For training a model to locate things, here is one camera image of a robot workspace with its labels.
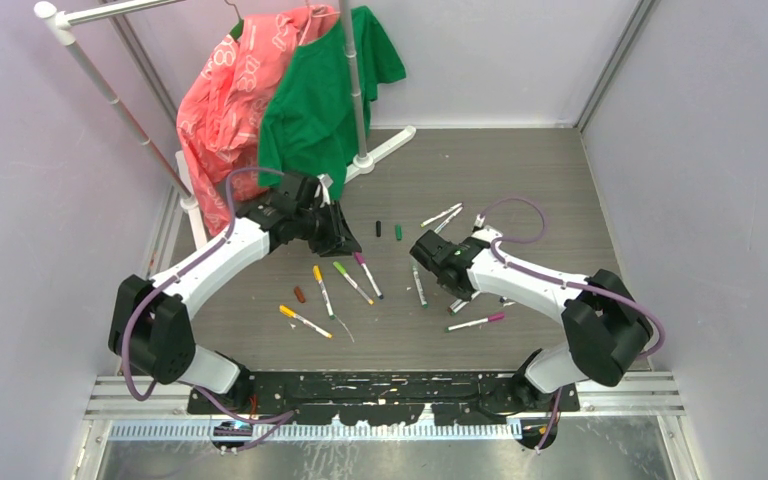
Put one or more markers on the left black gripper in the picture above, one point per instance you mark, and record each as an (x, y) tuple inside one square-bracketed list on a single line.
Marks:
[(339, 241)]

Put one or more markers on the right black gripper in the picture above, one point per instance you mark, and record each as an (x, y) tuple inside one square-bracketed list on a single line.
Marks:
[(465, 294)]

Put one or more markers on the grey clear cap marker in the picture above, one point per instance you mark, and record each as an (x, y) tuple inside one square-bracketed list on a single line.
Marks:
[(419, 286)]

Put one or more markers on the black cap marker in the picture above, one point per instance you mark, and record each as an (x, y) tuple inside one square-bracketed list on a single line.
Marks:
[(440, 215)]

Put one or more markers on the magenta cap marker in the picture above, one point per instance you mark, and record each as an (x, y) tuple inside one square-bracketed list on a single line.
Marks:
[(476, 323)]

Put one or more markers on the brown pen cap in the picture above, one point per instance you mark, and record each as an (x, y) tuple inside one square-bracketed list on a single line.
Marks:
[(299, 294)]

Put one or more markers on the purple cap marker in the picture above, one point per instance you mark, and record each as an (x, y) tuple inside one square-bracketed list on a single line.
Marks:
[(364, 266)]

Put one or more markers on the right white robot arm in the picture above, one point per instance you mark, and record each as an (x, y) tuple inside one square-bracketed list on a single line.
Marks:
[(605, 329)]

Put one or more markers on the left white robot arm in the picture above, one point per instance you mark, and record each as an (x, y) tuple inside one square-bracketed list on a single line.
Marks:
[(151, 329)]

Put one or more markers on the orange cap marker upper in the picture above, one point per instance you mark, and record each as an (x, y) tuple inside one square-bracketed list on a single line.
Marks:
[(323, 289)]

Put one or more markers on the orange cap marker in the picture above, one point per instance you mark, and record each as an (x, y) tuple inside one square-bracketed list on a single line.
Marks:
[(285, 310), (323, 289)]

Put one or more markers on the light green cap marker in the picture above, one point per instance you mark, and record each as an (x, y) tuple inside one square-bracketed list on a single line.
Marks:
[(351, 281)]

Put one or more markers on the green t-shirt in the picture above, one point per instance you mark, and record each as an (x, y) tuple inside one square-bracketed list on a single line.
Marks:
[(309, 125)]

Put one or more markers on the orange cap marker lower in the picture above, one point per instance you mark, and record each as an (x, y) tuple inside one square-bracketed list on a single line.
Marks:
[(285, 310)]

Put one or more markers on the pink patterned shirt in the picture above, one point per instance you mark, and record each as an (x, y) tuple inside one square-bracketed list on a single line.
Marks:
[(218, 120)]

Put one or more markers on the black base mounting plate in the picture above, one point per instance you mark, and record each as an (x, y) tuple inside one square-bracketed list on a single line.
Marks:
[(388, 398)]

